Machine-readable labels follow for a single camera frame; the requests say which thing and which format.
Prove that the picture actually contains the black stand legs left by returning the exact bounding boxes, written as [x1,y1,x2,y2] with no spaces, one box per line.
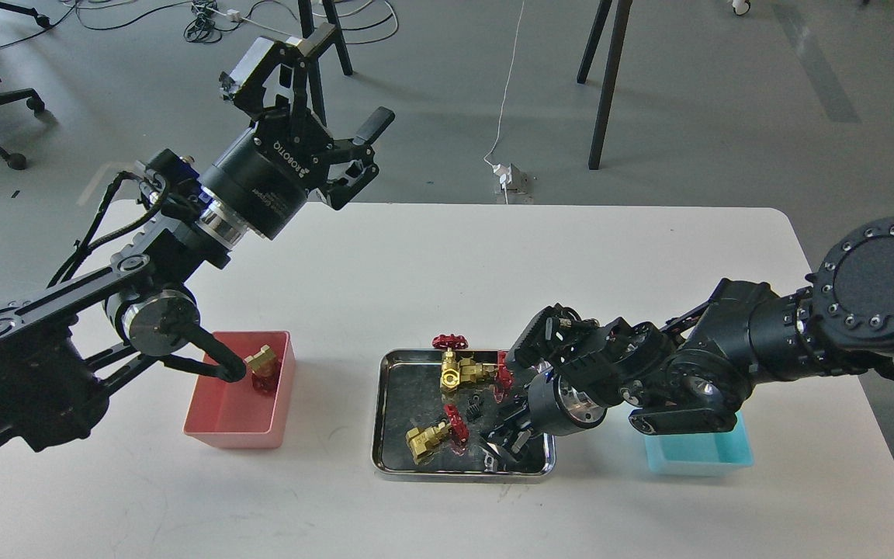
[293,1,354,125]

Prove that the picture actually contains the white cable on floor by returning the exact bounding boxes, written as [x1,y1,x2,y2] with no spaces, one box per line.
[483,0,525,168]

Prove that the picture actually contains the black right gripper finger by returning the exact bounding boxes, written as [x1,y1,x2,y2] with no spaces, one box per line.
[483,431,544,473]
[481,395,533,448]

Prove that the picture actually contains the black stand legs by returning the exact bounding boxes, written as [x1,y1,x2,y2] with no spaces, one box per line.
[576,1,632,170]
[293,1,354,125]

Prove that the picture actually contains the pink plastic box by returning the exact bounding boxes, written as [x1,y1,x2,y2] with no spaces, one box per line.
[183,332,296,449]

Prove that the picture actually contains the cable bundle on floor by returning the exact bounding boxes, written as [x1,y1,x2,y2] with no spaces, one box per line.
[59,0,400,46]

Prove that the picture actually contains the silver metal tray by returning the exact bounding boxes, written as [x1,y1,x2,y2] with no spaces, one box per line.
[372,348,556,484]

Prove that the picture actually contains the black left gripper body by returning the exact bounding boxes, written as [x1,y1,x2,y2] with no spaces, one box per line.
[199,116,334,238]

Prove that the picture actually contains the brass valve red handle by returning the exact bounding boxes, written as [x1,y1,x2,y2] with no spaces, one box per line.
[244,345,281,396]
[405,404,470,464]
[431,334,469,394]
[459,351,515,394]

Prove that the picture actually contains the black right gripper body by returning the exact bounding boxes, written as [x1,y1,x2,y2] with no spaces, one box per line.
[521,373,607,436]

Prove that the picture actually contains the light blue plastic box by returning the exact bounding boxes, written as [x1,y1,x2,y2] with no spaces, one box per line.
[643,411,754,477]

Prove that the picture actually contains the small black gear upper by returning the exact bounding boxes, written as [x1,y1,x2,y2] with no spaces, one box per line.
[464,392,483,422]

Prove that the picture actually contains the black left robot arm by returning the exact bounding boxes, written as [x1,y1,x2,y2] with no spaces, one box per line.
[0,23,394,452]

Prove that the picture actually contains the brass valve red handle front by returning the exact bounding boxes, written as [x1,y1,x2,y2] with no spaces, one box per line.
[405,404,470,464]

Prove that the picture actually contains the black stand legs right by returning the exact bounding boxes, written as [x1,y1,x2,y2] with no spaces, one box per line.
[576,1,632,170]

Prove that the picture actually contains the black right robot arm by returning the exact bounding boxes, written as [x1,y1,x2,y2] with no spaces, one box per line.
[481,217,894,463]

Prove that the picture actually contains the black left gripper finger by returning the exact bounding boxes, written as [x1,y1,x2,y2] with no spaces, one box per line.
[315,107,395,211]
[219,23,338,148]

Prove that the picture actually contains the upright brass valve red handle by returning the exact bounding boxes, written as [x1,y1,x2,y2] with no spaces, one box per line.
[431,334,469,394]

